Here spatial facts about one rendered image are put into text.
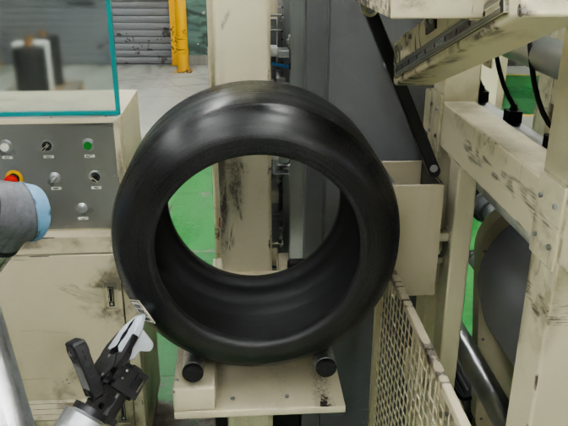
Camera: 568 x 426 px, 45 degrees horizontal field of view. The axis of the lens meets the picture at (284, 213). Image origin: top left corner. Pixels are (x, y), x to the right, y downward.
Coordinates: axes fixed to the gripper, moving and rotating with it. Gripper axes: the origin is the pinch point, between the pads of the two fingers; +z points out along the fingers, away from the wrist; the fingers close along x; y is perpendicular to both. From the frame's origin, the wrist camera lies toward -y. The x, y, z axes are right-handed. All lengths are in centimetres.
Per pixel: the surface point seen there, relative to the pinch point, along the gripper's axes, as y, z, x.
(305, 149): -4.2, 35.5, 31.4
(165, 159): -19.3, 22.6, 15.4
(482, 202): 89, 100, -10
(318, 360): 33.6, 11.6, 15.4
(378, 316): 62, 39, -4
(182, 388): 18.6, -5.9, -2.5
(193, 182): 134, 181, -328
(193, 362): 16.1, -0.7, 0.5
